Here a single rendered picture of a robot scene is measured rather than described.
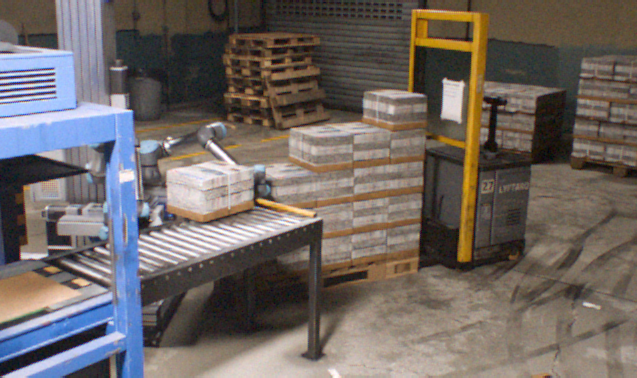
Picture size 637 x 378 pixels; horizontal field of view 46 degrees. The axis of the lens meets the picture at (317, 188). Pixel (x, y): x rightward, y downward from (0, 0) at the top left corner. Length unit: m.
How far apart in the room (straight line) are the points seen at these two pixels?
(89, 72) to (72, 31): 0.24
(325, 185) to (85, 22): 1.79
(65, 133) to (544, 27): 9.06
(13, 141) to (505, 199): 3.97
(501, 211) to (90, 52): 3.11
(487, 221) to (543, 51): 5.70
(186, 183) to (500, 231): 2.69
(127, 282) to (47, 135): 0.66
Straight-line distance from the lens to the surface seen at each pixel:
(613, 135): 9.09
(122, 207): 2.80
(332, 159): 4.89
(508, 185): 5.70
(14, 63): 2.71
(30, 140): 2.56
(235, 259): 3.56
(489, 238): 5.73
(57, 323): 2.97
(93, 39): 4.37
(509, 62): 11.27
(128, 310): 2.94
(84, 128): 2.66
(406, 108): 5.16
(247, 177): 4.08
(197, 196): 3.91
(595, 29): 10.80
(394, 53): 12.19
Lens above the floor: 1.98
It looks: 15 degrees down
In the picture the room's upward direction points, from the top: 1 degrees clockwise
